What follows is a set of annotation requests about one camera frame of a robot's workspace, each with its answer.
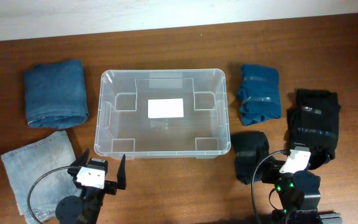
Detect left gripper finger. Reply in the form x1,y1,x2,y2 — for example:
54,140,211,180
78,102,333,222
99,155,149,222
70,148,90,167
117,154,127,190

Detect dark blue jeans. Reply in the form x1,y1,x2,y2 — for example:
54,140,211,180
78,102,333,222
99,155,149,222
24,60,89,129

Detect light blue jeans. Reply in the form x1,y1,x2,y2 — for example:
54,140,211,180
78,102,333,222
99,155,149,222
1,131,80,223

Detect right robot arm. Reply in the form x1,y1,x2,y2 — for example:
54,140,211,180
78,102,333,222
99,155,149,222
262,159,342,224

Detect teal taped shirt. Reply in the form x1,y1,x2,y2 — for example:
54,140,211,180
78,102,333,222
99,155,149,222
237,64,282,126

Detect large black taped garment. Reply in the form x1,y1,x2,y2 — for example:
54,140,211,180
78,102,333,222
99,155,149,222
287,89,341,170

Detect clear plastic storage container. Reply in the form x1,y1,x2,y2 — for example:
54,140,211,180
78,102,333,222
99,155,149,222
94,68,231,159

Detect small black taped garment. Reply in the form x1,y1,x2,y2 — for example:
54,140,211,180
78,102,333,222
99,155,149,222
231,131,269,185

